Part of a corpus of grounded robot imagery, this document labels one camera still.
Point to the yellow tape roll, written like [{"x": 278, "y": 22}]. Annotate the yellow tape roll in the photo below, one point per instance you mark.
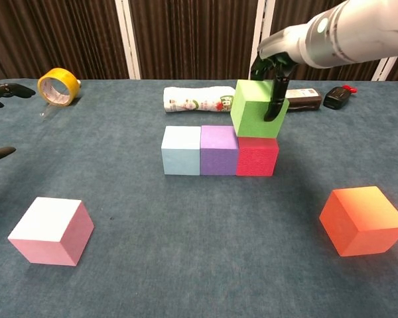
[{"x": 66, "y": 77}]

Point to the white labelled drink bottle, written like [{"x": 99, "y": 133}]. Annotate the white labelled drink bottle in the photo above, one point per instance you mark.
[{"x": 192, "y": 99}]

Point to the light blue foam cube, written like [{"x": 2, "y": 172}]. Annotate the light blue foam cube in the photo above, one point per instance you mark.
[{"x": 180, "y": 155}]

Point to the small black bottle red cap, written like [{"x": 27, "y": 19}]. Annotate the small black bottle red cap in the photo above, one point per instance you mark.
[{"x": 335, "y": 97}]

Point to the pink foam cube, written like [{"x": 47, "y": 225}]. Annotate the pink foam cube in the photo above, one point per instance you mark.
[{"x": 46, "y": 232}]

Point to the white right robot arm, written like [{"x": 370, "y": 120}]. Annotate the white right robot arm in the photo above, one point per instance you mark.
[{"x": 361, "y": 33}]

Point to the red foam cube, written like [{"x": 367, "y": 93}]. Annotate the red foam cube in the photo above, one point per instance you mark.
[{"x": 257, "y": 157}]

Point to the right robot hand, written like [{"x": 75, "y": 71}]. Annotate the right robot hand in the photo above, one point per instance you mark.
[{"x": 285, "y": 39}]

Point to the orange foam cube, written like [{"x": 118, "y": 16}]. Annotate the orange foam cube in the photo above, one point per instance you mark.
[{"x": 358, "y": 225}]

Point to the teal felt table mat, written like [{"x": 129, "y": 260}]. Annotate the teal felt table mat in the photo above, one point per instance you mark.
[{"x": 185, "y": 248}]

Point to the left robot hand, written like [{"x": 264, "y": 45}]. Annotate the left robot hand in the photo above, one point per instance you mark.
[{"x": 10, "y": 90}]

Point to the brown medicine bottle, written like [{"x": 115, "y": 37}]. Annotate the brown medicine bottle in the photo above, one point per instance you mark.
[{"x": 305, "y": 99}]

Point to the green foam cube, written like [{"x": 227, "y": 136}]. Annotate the green foam cube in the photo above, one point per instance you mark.
[{"x": 252, "y": 122}]

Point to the purple foam cube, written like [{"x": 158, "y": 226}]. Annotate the purple foam cube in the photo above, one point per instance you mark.
[{"x": 219, "y": 159}]

